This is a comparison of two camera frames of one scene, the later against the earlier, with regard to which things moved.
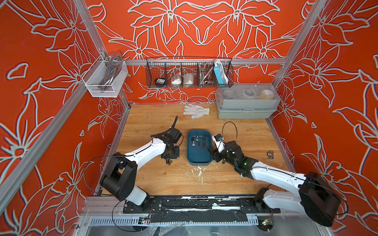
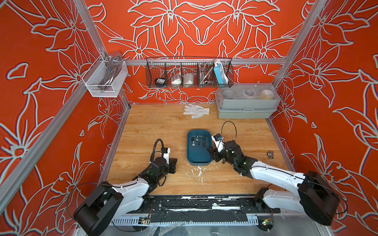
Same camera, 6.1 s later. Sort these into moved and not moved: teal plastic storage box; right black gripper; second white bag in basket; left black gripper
Moved: left black gripper
Not moved: right black gripper; teal plastic storage box; second white bag in basket
